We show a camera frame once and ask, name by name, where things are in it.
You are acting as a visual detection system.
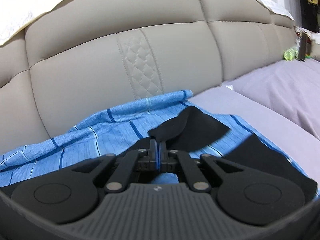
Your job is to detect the black pants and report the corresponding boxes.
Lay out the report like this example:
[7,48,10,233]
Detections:
[127,106,317,203]

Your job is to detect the blue plaid bed sheet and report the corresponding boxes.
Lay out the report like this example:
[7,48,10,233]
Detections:
[1,90,311,187]

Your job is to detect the beige leather headboard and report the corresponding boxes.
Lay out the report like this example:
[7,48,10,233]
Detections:
[1,0,295,153]

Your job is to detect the lavender pillow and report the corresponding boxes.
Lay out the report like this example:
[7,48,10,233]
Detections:
[189,59,319,181]

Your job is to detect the green item on nightstand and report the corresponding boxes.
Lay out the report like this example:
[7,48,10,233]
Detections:
[283,46,298,61]

